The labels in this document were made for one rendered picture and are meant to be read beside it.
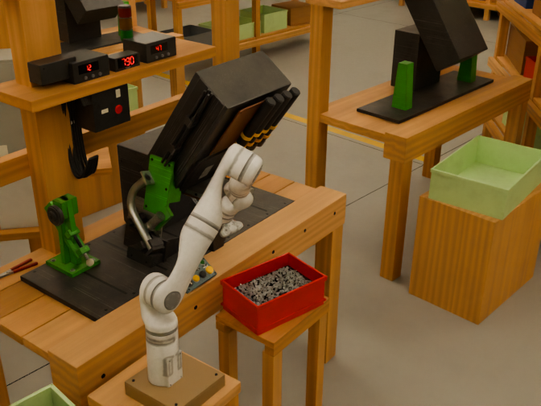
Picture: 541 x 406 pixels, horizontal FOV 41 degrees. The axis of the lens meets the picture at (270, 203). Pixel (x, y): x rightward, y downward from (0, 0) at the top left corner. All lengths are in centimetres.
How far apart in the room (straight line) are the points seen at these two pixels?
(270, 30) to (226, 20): 556
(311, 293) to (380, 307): 153
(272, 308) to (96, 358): 60
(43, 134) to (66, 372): 86
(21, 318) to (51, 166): 56
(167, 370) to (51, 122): 104
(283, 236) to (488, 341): 148
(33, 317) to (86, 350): 30
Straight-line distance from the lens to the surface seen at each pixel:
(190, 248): 196
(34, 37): 257
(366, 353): 371
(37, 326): 248
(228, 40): 326
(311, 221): 300
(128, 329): 236
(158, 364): 209
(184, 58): 289
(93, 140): 293
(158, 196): 263
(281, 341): 247
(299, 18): 918
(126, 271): 265
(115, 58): 269
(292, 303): 250
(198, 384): 213
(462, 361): 376
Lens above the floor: 229
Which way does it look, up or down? 27 degrees down
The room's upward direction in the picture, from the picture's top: 1 degrees clockwise
